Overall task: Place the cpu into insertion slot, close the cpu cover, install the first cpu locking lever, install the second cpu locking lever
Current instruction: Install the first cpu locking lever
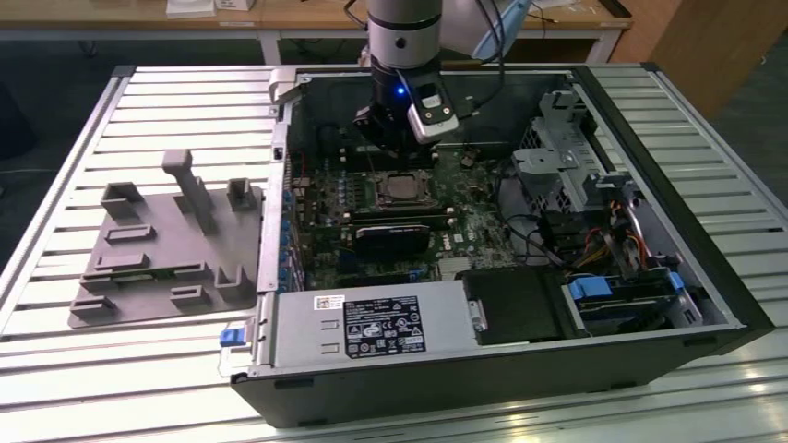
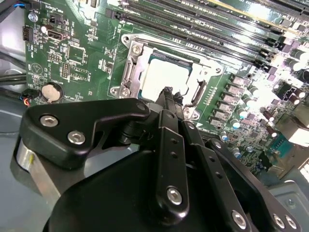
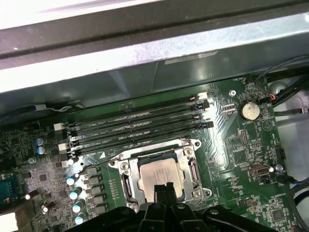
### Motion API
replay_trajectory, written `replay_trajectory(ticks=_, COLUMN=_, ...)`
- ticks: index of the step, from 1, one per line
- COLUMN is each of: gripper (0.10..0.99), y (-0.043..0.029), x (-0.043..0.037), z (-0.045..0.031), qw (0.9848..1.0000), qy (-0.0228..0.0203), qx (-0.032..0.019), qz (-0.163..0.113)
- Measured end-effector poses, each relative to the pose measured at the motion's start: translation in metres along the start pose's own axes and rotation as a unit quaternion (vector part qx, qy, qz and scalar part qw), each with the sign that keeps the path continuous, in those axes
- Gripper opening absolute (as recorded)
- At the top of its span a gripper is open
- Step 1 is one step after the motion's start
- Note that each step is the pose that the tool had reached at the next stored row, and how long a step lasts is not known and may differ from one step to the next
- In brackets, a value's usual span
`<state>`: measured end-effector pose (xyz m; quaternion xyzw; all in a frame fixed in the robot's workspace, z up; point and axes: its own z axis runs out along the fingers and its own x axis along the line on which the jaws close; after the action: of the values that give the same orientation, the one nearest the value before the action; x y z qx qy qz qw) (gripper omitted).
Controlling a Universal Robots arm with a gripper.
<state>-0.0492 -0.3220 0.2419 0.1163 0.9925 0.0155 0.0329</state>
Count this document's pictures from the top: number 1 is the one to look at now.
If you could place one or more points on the silver CPU green edge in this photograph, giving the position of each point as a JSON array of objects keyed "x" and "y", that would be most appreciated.
[{"x": 404, "y": 187}]

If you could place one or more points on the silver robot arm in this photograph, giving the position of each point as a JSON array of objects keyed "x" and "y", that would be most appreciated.
[{"x": 419, "y": 27}]

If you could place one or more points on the CPU socket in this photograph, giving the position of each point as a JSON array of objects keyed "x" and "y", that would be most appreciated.
[{"x": 403, "y": 206}]

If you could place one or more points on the RAM slot white clips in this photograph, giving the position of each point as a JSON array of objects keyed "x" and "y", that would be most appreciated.
[
  {"x": 400, "y": 213},
  {"x": 400, "y": 220}
]

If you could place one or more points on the round silver coin battery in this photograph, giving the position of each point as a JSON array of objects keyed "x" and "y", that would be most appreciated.
[{"x": 466, "y": 159}]

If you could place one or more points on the black graphics card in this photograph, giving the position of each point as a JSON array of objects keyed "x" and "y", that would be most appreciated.
[{"x": 394, "y": 240}]

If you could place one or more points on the green motherboard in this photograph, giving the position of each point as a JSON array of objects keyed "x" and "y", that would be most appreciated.
[{"x": 474, "y": 231}]

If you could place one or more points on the silver metal drive cage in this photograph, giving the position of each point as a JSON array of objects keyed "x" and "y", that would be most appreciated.
[{"x": 554, "y": 161}]

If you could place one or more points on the pale blue teach pendant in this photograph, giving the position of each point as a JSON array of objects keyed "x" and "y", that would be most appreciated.
[{"x": 518, "y": 11}]

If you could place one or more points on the silver finned heatsink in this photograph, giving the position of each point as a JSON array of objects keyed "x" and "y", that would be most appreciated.
[{"x": 456, "y": 268}]

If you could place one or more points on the white box black label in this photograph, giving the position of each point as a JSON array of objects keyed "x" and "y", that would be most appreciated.
[{"x": 234, "y": 4}]

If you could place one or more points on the flat black item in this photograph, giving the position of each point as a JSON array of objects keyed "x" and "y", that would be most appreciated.
[{"x": 615, "y": 7}]

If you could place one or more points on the silver power supply unit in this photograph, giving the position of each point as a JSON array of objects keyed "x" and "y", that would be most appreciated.
[{"x": 308, "y": 332}]

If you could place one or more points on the grey plastic parts rack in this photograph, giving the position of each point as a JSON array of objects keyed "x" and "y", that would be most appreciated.
[{"x": 160, "y": 258}]

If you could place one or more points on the hard disk in blue carrier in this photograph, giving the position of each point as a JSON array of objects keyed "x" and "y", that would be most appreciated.
[{"x": 588, "y": 288}]

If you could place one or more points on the blue plastic latch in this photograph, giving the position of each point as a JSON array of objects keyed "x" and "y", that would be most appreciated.
[{"x": 231, "y": 336}]

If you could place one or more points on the wooden cabinet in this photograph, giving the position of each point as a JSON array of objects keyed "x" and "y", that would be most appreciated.
[{"x": 708, "y": 46}]

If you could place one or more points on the blue plastic clip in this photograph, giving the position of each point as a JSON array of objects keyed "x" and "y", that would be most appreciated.
[{"x": 675, "y": 282}]

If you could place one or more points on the black silver PC case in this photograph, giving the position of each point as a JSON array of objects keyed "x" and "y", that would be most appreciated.
[{"x": 431, "y": 397}]

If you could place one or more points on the silver disk bay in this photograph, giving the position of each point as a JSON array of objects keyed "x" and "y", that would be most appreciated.
[{"x": 690, "y": 318}]

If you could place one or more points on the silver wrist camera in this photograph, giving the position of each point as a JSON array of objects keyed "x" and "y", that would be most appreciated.
[{"x": 431, "y": 120}]

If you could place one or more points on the wooden desk white frame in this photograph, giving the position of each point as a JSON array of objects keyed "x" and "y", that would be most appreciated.
[{"x": 278, "y": 14}]

